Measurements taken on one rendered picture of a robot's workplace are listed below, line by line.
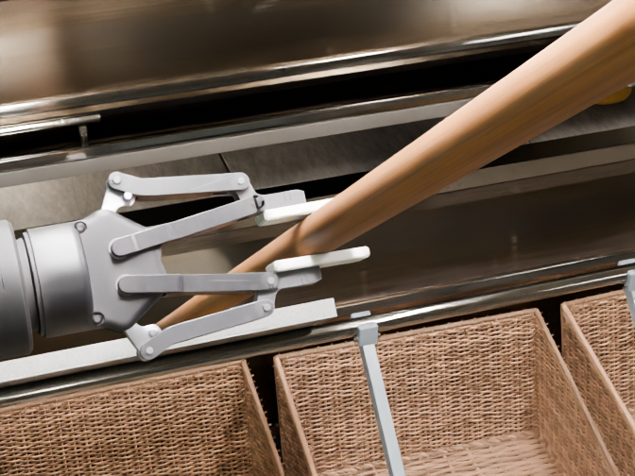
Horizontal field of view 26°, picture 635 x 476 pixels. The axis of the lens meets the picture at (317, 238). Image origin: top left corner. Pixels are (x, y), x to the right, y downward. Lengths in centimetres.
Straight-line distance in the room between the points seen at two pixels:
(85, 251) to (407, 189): 28
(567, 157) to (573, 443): 56
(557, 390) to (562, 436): 9
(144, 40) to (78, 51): 11
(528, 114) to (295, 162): 201
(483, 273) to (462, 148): 204
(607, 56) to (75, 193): 207
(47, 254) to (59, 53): 133
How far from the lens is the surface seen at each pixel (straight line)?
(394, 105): 227
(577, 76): 54
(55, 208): 250
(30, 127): 217
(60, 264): 91
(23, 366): 195
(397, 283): 264
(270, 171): 256
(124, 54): 225
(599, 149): 269
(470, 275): 269
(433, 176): 71
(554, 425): 282
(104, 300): 94
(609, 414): 273
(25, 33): 223
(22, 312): 90
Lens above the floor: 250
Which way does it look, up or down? 34 degrees down
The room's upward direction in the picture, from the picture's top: straight up
